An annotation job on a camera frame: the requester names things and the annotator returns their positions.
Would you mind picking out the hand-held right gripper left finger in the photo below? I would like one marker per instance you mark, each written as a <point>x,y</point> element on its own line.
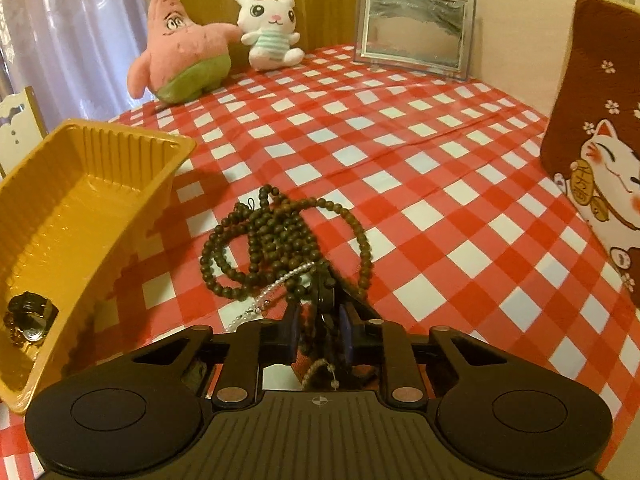
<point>292,332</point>

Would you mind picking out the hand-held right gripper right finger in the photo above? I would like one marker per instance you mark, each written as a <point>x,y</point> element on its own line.
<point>347,332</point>

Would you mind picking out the yellow plastic tray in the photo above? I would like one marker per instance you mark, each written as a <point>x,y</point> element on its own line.
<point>75,210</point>

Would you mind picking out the black wristwatch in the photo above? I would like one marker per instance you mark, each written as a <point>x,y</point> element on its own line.
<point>30,317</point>

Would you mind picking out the red white checkered tablecloth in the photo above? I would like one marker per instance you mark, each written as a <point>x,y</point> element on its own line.
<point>400,125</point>

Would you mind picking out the pink starfish plush toy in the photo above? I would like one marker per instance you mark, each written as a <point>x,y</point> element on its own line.
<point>185,45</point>

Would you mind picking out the white bunny plush toy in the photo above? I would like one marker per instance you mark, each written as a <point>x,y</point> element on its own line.
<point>270,25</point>

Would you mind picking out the cream wooden chair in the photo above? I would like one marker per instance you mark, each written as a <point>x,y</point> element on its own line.
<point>17,130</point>

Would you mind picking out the brown lucky cat cushion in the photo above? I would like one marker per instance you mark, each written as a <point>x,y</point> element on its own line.
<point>595,85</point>

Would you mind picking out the lilac patterned curtain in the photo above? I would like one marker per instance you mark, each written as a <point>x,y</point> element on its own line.
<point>75,25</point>

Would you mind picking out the sand art picture frame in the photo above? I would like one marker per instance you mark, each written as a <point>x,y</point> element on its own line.
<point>415,25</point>

